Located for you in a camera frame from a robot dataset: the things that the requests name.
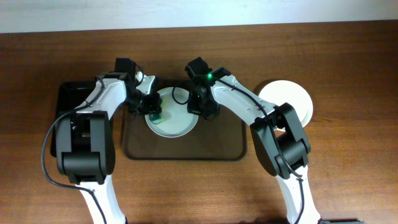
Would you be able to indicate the green yellow sponge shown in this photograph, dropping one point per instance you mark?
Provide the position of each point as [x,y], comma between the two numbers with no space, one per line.
[156,118]

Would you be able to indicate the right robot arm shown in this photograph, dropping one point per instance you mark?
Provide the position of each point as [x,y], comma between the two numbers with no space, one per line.
[280,143]

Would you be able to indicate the brown serving tray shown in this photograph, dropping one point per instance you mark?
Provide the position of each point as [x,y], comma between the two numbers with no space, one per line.
[222,138]

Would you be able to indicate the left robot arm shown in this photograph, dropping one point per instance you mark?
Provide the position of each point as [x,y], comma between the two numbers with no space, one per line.
[91,176]

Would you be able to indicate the black rectangular tray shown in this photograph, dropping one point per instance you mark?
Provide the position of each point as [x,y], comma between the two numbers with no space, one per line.
[71,96]

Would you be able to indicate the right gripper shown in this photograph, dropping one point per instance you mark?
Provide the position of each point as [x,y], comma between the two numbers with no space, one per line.
[202,107]

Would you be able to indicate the white plate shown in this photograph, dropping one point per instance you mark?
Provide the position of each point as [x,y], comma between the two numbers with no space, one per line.
[284,91]
[177,120]

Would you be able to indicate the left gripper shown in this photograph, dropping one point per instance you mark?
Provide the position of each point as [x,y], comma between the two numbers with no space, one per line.
[150,106]

